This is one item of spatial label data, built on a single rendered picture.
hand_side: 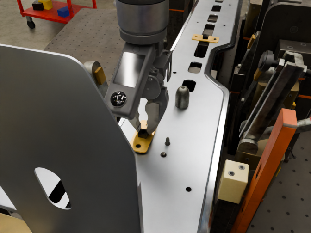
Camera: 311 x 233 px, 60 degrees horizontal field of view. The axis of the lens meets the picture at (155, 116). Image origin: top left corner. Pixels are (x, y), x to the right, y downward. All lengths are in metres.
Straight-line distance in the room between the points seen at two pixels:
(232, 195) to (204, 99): 0.27
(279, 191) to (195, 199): 0.47
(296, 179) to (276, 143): 0.62
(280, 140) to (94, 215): 0.21
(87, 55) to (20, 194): 1.25
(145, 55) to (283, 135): 0.21
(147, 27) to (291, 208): 0.66
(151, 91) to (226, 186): 0.19
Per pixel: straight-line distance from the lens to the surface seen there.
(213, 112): 0.61
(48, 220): 0.26
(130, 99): 0.38
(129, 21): 0.39
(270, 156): 0.34
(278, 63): 0.39
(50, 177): 0.51
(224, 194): 0.45
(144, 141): 0.52
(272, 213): 0.85
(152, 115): 0.48
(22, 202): 0.25
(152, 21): 0.39
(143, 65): 0.40
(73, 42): 1.59
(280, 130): 0.31
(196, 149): 0.52
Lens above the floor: 1.39
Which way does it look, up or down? 42 degrees down
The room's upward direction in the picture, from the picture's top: straight up
